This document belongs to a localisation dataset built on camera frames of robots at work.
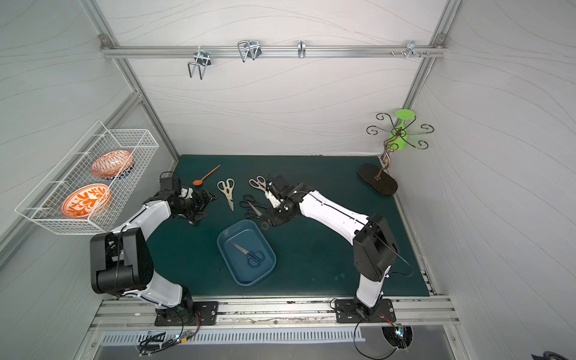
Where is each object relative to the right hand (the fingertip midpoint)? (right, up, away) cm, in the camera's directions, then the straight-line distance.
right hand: (274, 216), depth 84 cm
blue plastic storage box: (-11, -9, +7) cm, 16 cm away
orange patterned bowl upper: (-52, +19, -11) cm, 57 cm away
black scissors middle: (-13, +3, +18) cm, 23 cm away
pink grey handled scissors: (-10, +12, +26) cm, 30 cm away
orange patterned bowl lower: (-52, +8, -21) cm, 57 cm away
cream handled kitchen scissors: (-26, +10, +24) cm, 36 cm away
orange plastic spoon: (-39, +12, +24) cm, 48 cm away
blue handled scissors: (-8, -16, +2) cm, 18 cm away
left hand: (-26, +4, +7) cm, 27 cm away
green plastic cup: (+49, +31, +3) cm, 58 cm away
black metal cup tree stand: (+50, +14, +25) cm, 57 cm away
